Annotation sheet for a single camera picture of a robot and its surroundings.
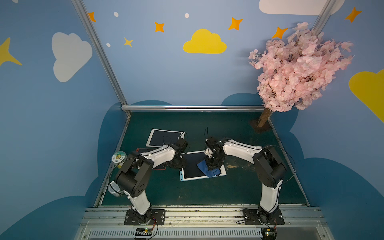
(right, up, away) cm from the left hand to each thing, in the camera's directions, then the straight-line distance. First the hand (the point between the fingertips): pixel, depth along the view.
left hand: (180, 164), depth 92 cm
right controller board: (+46, -30, -19) cm, 58 cm away
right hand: (+19, -1, -1) cm, 19 cm away
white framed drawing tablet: (-17, +16, +12) cm, 26 cm away
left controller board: (-17, -29, -20) cm, 38 cm away
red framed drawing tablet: (-5, +8, -32) cm, 34 cm away
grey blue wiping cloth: (+18, -3, -8) cm, 20 cm away
